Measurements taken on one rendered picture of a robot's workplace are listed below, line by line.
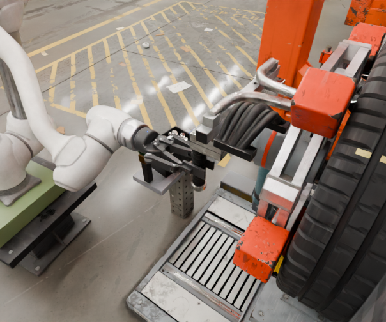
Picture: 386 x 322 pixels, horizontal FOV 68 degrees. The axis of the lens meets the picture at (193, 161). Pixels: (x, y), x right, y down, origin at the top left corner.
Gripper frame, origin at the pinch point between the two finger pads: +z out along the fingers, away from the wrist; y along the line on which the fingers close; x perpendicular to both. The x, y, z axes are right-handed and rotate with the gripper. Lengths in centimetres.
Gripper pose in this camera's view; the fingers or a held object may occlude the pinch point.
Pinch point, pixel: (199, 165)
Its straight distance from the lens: 76.4
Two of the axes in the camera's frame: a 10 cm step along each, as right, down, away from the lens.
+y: -5.7, 5.6, -6.0
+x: 0.0, -7.3, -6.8
